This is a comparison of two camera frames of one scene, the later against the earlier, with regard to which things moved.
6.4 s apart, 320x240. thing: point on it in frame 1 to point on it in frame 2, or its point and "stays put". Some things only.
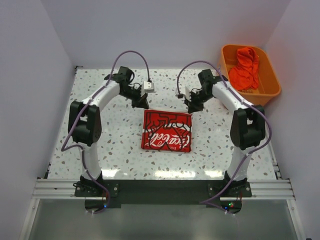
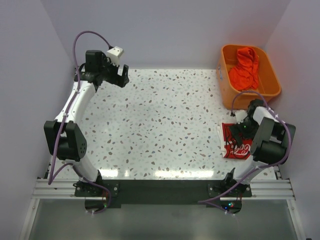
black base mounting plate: [117, 192] stays put
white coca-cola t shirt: [167, 131] to [229, 147]
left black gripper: [141, 101] to [123, 79]
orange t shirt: [245, 76] stays put
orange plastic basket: [248, 73] stays put
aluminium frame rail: [64, 189] stays put
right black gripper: [193, 107] to [237, 129]
